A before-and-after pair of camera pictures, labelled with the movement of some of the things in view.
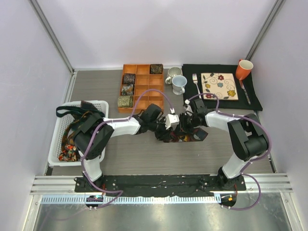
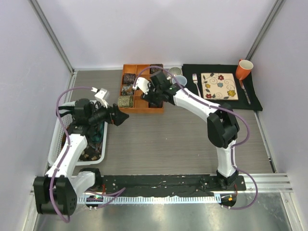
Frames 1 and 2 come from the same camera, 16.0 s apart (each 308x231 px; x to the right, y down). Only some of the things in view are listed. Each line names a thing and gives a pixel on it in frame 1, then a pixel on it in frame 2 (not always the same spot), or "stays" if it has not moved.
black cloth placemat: (248, 96) stays
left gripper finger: (163, 134) -> (119, 117)
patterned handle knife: (245, 91) stays
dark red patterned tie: (198, 134) -> (160, 104)
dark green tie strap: (77, 110) stays
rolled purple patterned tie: (129, 78) stays
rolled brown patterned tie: (127, 89) stays
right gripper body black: (194, 122) -> (153, 95)
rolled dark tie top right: (156, 69) stays
